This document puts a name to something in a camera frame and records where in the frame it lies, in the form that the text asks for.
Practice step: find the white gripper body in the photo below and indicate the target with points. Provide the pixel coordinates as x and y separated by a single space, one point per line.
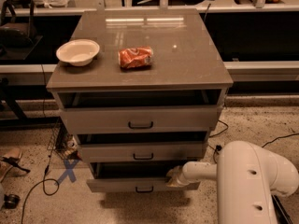
182 175

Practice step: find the grey drawer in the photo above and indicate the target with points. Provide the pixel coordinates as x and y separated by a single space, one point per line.
117 147
133 176
141 111

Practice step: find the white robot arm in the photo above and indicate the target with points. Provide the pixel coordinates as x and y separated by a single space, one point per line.
247 178

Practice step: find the grey drawer cabinet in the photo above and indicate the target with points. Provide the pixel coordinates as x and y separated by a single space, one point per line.
184 56

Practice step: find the blue tape cross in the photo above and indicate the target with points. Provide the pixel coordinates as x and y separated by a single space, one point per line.
69 166

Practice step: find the black metal stand leg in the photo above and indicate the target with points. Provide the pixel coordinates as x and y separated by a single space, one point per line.
281 214

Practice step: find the crushed orange soda can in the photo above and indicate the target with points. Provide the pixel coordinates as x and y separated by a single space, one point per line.
135 57

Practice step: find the white paper bowl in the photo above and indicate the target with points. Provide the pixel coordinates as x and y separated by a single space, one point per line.
79 52

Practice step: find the small black round object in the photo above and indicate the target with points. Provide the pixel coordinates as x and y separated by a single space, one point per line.
11 201

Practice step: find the black chair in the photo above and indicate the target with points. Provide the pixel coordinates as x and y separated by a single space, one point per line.
17 39

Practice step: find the wire mesh basket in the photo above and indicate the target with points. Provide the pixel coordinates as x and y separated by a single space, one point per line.
62 142

